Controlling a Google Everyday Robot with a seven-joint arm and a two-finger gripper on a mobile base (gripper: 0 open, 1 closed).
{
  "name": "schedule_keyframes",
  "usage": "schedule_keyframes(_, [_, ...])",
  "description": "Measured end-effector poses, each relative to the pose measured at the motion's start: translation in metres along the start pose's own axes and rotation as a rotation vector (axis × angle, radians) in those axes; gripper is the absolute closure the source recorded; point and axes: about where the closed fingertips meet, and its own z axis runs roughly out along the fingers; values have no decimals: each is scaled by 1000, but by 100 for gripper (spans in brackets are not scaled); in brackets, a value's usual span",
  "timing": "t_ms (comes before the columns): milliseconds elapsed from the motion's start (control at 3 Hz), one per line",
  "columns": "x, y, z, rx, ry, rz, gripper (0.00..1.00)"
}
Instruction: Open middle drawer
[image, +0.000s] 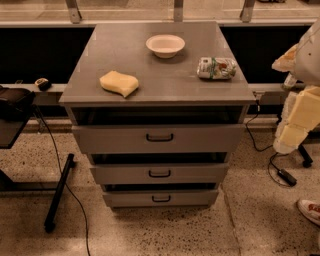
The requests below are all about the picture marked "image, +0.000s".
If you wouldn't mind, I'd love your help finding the grey drawer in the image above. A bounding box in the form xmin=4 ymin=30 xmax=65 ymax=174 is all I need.
xmin=90 ymin=163 xmax=228 ymax=185
xmin=72 ymin=124 xmax=244 ymax=154
xmin=103 ymin=190 xmax=219 ymax=208

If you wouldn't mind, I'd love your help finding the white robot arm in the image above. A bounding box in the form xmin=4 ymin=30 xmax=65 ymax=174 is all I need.
xmin=272 ymin=19 xmax=320 ymax=154

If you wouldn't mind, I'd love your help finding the grey drawer cabinet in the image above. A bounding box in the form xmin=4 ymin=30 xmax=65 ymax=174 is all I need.
xmin=60 ymin=22 xmax=255 ymax=194

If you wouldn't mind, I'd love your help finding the grey top drawer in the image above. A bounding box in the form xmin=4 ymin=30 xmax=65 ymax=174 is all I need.
xmin=72 ymin=124 xmax=244 ymax=154

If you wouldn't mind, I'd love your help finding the grey bottom drawer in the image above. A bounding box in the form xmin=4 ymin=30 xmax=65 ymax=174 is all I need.
xmin=103 ymin=190 xmax=219 ymax=208

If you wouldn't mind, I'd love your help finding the yellow sponge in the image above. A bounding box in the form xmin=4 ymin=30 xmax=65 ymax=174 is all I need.
xmin=99 ymin=71 xmax=139 ymax=98

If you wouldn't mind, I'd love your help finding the white bowl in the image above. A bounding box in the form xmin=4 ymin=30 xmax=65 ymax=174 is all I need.
xmin=146 ymin=34 xmax=185 ymax=59

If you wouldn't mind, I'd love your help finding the snack bag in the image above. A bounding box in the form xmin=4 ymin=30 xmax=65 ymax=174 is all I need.
xmin=197 ymin=57 xmax=237 ymax=80

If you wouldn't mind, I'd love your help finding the tape measure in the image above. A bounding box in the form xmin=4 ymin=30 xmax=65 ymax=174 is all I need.
xmin=35 ymin=78 xmax=52 ymax=91

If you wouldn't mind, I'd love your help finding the clear plastic bottle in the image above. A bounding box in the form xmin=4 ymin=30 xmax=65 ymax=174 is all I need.
xmin=283 ymin=73 xmax=297 ymax=90

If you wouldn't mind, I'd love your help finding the black bag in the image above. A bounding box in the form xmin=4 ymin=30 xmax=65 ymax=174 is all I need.
xmin=0 ymin=86 xmax=35 ymax=121

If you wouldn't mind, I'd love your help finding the dark side table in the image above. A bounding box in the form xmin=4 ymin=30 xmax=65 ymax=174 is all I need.
xmin=0 ymin=113 xmax=77 ymax=234

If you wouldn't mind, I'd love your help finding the black stand leg right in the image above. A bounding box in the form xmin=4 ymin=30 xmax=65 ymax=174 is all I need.
xmin=298 ymin=145 xmax=313 ymax=168

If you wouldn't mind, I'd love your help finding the red white shoe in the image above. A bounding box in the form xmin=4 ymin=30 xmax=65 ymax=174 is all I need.
xmin=297 ymin=199 xmax=320 ymax=226

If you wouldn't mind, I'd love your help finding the black cable left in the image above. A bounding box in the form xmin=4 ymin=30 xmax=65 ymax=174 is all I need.
xmin=33 ymin=105 xmax=92 ymax=256

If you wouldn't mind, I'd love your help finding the black cable with adapter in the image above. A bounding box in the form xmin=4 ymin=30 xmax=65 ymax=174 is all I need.
xmin=245 ymin=99 xmax=298 ymax=188

